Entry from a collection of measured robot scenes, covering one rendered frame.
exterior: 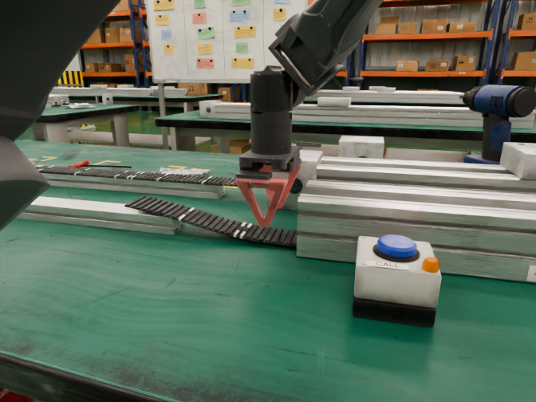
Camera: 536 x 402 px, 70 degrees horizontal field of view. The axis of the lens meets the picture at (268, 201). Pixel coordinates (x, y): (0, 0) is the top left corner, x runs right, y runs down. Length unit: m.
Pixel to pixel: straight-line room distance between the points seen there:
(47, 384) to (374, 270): 0.31
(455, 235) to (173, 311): 0.34
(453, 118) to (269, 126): 1.67
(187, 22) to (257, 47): 0.69
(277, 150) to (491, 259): 0.30
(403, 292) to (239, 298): 0.18
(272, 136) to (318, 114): 1.60
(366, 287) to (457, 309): 0.11
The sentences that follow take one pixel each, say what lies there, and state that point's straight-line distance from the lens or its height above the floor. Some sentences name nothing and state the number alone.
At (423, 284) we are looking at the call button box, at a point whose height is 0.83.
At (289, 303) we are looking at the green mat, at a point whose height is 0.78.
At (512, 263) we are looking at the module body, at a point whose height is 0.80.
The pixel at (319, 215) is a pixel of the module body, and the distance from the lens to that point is 0.52.
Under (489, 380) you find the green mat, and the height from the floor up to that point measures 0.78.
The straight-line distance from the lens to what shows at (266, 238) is 0.57.
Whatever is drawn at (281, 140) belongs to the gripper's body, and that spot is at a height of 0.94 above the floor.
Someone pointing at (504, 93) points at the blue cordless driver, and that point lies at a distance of 0.90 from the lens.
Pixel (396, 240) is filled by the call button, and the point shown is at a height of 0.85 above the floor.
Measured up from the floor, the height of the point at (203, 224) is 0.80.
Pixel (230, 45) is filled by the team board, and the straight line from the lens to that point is 3.63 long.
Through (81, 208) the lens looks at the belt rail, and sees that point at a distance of 0.70.
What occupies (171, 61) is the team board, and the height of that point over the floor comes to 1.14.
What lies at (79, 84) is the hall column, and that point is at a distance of 8.59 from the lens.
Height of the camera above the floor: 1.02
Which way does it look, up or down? 18 degrees down
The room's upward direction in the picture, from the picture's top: straight up
